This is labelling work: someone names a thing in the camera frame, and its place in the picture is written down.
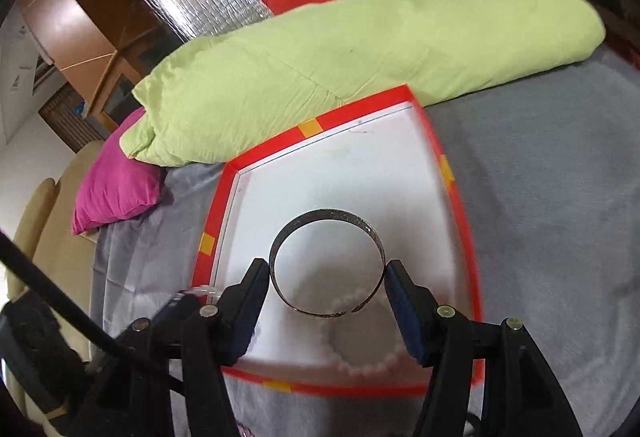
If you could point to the beige sofa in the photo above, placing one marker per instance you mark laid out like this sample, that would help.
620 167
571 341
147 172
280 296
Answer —
60 237

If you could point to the light green blanket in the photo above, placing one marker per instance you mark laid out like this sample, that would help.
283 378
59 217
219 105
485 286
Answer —
350 52

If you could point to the brown wooden cabinet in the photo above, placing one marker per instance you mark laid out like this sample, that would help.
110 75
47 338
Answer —
85 32

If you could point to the grey blanket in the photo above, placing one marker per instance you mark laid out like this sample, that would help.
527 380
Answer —
540 217

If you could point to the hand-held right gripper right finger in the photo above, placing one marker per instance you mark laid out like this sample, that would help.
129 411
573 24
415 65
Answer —
406 317

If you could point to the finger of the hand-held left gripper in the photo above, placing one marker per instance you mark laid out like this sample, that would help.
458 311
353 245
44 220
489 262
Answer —
172 313

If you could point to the red cardboard box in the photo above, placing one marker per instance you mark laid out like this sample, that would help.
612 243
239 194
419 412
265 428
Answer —
320 167

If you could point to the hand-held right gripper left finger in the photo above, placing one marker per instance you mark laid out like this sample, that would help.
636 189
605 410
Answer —
248 317

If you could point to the magenta pillow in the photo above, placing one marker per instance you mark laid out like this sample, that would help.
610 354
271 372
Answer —
115 187

